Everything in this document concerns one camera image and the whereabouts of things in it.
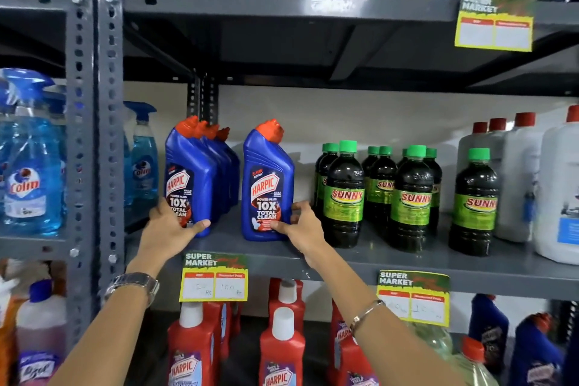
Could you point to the person's right hand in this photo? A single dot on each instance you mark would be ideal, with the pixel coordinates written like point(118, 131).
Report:
point(310, 236)

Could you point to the person's left hand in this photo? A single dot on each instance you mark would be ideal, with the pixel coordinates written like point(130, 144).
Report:
point(158, 241)

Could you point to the person's right thumb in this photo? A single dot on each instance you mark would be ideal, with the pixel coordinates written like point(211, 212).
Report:
point(281, 227)

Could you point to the person's left thumb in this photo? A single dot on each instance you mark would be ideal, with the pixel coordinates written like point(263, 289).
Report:
point(197, 227)

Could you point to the blue toilet cleaner bottle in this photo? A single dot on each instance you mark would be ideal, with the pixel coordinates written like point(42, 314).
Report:
point(227, 173)
point(236, 173)
point(190, 159)
point(536, 354)
point(488, 331)
point(267, 164)
point(219, 173)

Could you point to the person's right forearm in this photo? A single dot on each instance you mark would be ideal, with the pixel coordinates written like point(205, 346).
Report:
point(407, 354)

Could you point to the person's left forearm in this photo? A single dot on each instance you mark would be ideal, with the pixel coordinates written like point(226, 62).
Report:
point(104, 345)

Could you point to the yellow price label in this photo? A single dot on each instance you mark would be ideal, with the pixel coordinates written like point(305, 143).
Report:
point(213, 281)
point(493, 30)
point(414, 302)

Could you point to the blue glass cleaner spray bottle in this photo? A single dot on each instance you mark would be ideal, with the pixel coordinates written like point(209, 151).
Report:
point(31, 164)
point(58, 105)
point(144, 164)

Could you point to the silver wristwatch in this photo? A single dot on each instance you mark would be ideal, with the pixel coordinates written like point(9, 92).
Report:
point(133, 282)

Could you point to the group of red white-capped bottles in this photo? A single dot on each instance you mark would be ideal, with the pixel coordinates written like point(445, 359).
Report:
point(282, 354)

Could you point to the group of dark green-capped bottles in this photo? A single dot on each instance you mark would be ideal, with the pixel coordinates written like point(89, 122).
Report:
point(411, 204)

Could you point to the grey metal shelving rack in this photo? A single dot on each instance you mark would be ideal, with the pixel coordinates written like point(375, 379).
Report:
point(316, 8)
point(79, 128)

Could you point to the clear plastic bottle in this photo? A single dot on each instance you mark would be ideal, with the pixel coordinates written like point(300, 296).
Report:
point(432, 338)

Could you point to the pink cleaner bottle blue cap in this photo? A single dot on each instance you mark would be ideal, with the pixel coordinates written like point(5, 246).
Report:
point(40, 331)

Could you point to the white jug red cap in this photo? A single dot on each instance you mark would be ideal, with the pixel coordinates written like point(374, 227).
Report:
point(466, 150)
point(558, 173)
point(520, 173)
point(495, 141)

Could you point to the orange cleaner bottle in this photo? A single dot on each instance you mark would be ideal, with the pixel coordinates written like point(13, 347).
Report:
point(8, 336)

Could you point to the clear bottle red cap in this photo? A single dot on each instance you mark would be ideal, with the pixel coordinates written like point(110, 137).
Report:
point(472, 365)

